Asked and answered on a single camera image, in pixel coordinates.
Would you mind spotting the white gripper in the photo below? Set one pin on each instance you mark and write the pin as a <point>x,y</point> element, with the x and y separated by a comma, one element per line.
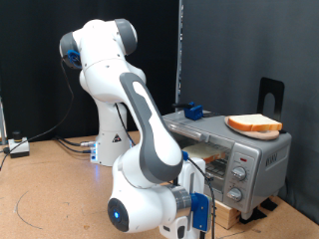
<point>192,176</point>

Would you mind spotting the white bread slice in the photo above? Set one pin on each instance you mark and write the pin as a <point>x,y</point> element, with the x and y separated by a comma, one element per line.
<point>254,122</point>
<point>206,151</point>

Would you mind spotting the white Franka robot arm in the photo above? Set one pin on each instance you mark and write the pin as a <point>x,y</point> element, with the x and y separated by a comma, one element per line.
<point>149,132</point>

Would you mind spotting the grey toaster oven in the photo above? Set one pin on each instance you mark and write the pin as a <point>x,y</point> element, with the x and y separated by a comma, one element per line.
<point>265,159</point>

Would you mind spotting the toast slice on oven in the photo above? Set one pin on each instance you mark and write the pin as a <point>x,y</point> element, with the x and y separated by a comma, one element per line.
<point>262,135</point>

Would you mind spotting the silver timer knob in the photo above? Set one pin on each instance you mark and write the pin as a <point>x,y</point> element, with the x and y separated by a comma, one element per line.
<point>234,194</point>

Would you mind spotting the silver temperature knob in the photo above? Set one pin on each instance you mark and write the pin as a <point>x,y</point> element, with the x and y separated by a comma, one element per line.
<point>239,173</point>

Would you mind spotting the wooden block base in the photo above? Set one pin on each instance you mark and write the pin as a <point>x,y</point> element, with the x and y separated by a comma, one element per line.
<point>229,215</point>

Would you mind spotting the black foam pad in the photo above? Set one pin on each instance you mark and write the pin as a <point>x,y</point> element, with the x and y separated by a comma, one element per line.
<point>269,204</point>
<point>252,216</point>

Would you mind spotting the black metal bookend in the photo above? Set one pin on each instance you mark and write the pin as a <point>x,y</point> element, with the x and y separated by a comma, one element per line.
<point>277,88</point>

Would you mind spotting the vertical metal pole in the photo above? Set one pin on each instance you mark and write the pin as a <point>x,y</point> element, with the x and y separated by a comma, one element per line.
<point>179,49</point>

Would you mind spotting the emergency stop button box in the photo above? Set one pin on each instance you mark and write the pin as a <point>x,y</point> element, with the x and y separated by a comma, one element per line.
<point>19,147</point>

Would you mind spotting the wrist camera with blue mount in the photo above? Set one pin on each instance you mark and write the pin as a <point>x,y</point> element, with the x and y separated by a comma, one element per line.
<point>199,212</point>

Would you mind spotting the metal frame post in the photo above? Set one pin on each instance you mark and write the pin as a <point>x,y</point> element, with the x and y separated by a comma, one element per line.
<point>2,122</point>

